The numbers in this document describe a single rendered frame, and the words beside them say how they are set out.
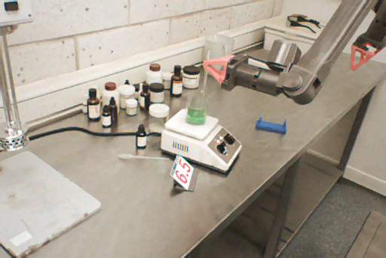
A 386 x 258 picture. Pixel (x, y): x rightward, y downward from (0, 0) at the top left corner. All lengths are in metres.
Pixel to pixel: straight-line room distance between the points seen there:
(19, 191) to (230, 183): 0.50
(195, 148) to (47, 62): 0.52
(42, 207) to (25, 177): 0.12
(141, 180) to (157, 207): 0.11
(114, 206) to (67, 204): 0.10
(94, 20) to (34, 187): 0.58
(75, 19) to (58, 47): 0.10
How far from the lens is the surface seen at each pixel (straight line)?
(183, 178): 0.92
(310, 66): 0.85
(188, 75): 1.42
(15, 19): 0.68
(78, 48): 1.25
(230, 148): 1.02
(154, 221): 0.83
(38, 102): 1.17
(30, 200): 0.90
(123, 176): 0.95
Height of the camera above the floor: 1.33
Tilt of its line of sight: 30 degrees down
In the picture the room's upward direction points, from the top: 6 degrees clockwise
